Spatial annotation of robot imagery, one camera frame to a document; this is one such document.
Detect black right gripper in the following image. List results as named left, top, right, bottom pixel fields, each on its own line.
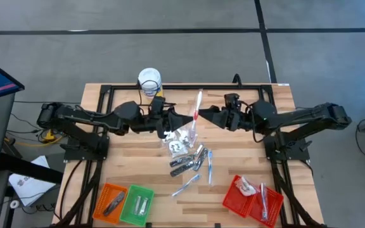
left=198, top=106, right=245, bottom=132

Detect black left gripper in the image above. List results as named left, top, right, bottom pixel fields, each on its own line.
left=150, top=107, right=194, bottom=139

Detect red white toothbrush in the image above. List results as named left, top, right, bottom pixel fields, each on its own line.
left=187, top=89, right=204, bottom=147

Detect clear bag of cotton swabs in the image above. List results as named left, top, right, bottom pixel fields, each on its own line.
left=162, top=128, right=183, bottom=143
left=177, top=123, right=199, bottom=148
left=234, top=176, right=258, bottom=197

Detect silver nail clipper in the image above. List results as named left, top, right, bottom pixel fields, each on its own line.
left=139, top=196, right=150, bottom=217
left=132, top=195, right=143, bottom=217

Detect teal white toothbrush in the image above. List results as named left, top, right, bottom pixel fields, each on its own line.
left=260, top=182, right=269, bottom=222

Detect black comb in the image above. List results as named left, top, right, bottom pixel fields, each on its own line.
left=102, top=191, right=127, bottom=217
left=169, top=163, right=200, bottom=177
left=169, top=155, right=196, bottom=168
left=193, top=147, right=209, bottom=172

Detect cotton swab bag black print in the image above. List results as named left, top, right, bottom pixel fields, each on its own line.
left=167, top=141, right=189, bottom=159

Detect yellow Lysol wipes canister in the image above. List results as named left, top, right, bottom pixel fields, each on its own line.
left=137, top=67, right=164, bottom=98

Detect wrapped dark-blue striped toothbrush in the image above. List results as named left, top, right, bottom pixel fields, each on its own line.
left=171, top=173, right=202, bottom=198

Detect green plastic basket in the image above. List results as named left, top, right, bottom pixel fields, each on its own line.
left=119, top=184, right=155, bottom=227

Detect red plastic basket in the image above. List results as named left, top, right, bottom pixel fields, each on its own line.
left=248, top=186, right=285, bottom=228
left=222, top=174, right=259, bottom=219

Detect orange plastic basket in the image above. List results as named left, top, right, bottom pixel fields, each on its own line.
left=92, top=182, right=129, bottom=225

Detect white paper sheet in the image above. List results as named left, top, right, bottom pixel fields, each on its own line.
left=8, top=155, right=57, bottom=207

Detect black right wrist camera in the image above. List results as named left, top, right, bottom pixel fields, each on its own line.
left=224, top=92, right=241, bottom=111

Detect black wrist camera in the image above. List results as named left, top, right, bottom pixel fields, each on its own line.
left=150, top=96, right=167, bottom=115
left=224, top=92, right=241, bottom=111

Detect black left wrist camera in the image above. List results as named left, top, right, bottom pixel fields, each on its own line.
left=150, top=96, right=167, bottom=115

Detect black table frame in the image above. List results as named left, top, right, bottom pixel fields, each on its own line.
left=52, top=82, right=326, bottom=228

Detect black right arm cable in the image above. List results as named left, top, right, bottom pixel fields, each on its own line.
left=245, top=104, right=266, bottom=144

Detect wrapped blue handle toothbrush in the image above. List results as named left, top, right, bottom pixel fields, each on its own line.
left=207, top=149, right=214, bottom=187

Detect yellow floor cable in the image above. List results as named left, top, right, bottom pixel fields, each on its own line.
left=4, top=129, right=63, bottom=148

